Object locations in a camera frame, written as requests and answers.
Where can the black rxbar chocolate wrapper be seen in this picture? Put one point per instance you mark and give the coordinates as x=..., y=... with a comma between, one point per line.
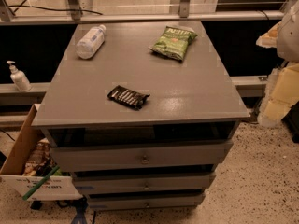
x=127, y=97

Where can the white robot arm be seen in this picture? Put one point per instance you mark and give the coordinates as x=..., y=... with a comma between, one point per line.
x=282, y=88

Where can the grey drawer cabinet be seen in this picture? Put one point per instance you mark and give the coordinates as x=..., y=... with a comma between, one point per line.
x=164, y=154

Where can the green chip bag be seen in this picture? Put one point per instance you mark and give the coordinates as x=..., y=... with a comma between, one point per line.
x=174, y=41

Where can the white plastic bottle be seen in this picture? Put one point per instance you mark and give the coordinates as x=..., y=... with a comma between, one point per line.
x=89, y=44

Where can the green stick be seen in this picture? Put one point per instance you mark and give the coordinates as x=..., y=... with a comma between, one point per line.
x=32, y=190

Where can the blue clamp stand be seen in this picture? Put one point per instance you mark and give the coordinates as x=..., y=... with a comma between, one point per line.
x=80, y=206

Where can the cardboard box with snacks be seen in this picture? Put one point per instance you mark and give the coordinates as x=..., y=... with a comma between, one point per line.
x=29, y=161

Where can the white pump dispenser bottle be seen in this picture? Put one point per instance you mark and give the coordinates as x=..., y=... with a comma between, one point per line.
x=18, y=77

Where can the metal frame rail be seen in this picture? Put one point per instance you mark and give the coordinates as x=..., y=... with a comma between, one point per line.
x=254, y=15

